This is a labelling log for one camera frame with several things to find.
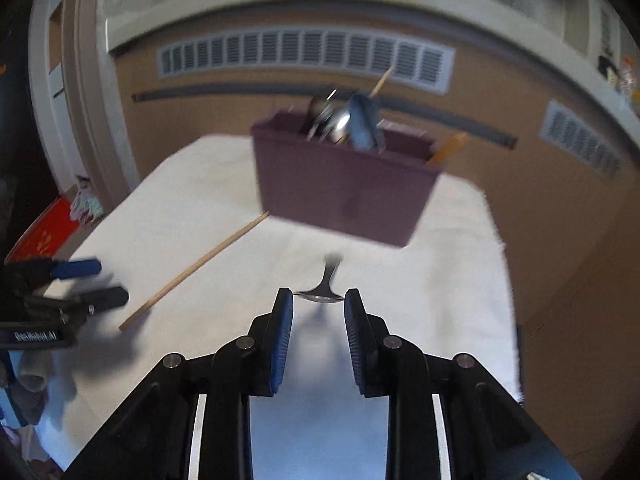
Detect wooden chopstick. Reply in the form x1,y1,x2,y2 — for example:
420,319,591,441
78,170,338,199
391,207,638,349
118,211,270,332
367,65,396,99

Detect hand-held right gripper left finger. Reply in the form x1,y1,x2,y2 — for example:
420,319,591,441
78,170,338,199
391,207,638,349
62,287,295,480

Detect dark sauce bottle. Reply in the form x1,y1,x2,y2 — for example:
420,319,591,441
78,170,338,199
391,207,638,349
598,52,619,84

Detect red box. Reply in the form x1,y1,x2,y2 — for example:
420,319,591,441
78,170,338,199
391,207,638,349
4,196,82,267

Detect purple utensil holder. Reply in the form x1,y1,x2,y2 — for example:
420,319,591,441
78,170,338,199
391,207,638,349
250,109,447,249

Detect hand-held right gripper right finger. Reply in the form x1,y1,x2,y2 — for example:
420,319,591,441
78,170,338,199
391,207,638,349
344,288,583,480

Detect white table cloth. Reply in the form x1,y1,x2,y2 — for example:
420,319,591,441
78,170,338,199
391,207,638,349
47,132,525,480

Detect white door frame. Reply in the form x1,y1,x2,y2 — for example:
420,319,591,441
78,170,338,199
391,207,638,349
27,0,143,203

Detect floral patterned cloth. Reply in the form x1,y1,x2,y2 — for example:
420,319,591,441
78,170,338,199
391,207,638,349
69,175,107,225

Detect metal spoon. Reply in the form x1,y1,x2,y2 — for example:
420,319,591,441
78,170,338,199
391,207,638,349
325,107,354,147
304,88,342,139
294,253,347,306

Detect person's left hand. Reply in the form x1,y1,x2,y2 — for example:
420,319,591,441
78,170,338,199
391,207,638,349
9,351,52,427

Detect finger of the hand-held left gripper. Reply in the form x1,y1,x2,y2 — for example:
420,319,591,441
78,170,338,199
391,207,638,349
15,286,130,322
4,258,103,287

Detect long grey vent grille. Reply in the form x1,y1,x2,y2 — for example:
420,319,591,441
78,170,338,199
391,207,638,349
157,30,457,96

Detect blue utensil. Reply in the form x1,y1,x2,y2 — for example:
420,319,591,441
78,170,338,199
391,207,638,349
346,92,385,154

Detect red cap bottle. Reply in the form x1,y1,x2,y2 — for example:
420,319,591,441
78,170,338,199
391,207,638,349
618,56,639,97

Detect wooden utensil handle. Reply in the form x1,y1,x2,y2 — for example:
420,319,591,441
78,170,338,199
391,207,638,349
425,132,471,166

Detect short grey vent grille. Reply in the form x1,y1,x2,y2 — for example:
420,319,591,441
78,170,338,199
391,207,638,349
538,100,624,182

